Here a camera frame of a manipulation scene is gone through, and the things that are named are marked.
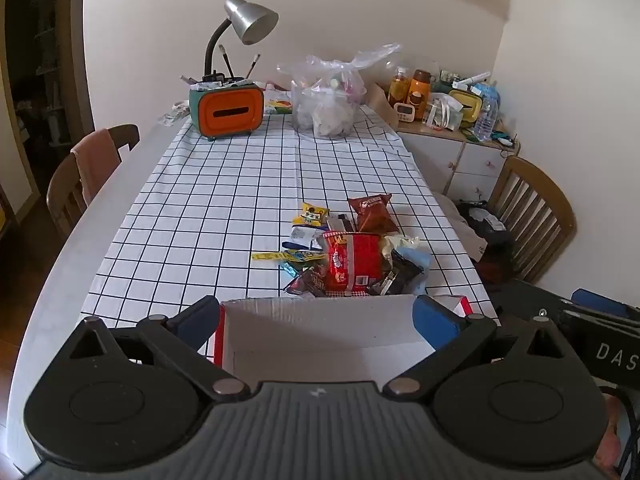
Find green yellow paper pack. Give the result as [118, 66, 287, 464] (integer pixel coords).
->
[262, 87, 293, 115]

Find pale yellow packet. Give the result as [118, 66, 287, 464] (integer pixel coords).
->
[377, 234, 421, 261]

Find light wooden slatted chair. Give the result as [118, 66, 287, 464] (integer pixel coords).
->
[470, 156, 577, 286]

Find white tube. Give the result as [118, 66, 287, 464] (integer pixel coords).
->
[452, 72, 491, 91]

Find light blue snack packet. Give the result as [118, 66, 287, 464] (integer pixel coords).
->
[400, 247, 432, 295]

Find pink cloth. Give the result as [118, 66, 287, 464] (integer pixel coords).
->
[70, 128, 123, 206]

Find orange teal tissue box organizer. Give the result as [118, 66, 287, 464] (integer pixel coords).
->
[188, 80, 266, 141]

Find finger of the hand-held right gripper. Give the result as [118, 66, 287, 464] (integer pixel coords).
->
[570, 287, 640, 322]
[557, 307, 640, 341]

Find clear plastic bag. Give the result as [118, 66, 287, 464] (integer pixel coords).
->
[276, 42, 403, 140]

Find silver gooseneck desk lamp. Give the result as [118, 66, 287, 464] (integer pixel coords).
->
[204, 0, 279, 83]

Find white black checkered tablecloth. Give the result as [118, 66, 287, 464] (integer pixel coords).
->
[82, 85, 501, 356]

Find orange flask with brown cap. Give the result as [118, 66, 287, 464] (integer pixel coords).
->
[406, 70, 435, 121]

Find dark chocolate packet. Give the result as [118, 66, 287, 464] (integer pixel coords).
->
[284, 265, 328, 298]
[367, 247, 426, 297]

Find clear bottle with orange liquid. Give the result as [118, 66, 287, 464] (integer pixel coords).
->
[389, 66, 411, 103]

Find clear plastic water bottle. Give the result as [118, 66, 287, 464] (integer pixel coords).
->
[472, 82, 501, 142]

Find dark storage shelf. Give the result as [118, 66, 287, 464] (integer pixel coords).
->
[5, 0, 68, 146]

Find white cabinet with wooden top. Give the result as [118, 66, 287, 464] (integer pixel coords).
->
[397, 120, 521, 201]

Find small yellow cartoon packet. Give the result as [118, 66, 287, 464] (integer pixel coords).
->
[299, 202, 331, 226]

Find white blue snack packet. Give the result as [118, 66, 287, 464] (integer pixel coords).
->
[289, 226, 326, 253]

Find yellow blue cartoon packet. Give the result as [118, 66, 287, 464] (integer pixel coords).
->
[281, 249, 328, 267]

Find dark brown wooden chair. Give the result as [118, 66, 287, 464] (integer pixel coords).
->
[46, 124, 141, 241]

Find black bag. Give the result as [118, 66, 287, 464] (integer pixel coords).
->
[457, 200, 513, 261]

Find brown chip bag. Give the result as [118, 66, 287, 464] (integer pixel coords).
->
[347, 193, 400, 235]

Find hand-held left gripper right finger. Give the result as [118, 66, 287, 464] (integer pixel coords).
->
[383, 294, 571, 403]

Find clear wrappers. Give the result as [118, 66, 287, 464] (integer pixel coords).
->
[159, 101, 191, 126]

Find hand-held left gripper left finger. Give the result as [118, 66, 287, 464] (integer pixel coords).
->
[65, 295, 251, 403]

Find yellow tissue box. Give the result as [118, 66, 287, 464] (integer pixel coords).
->
[448, 89, 483, 121]

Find white red-edged cardboard box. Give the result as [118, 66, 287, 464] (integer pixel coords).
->
[202, 294, 473, 386]

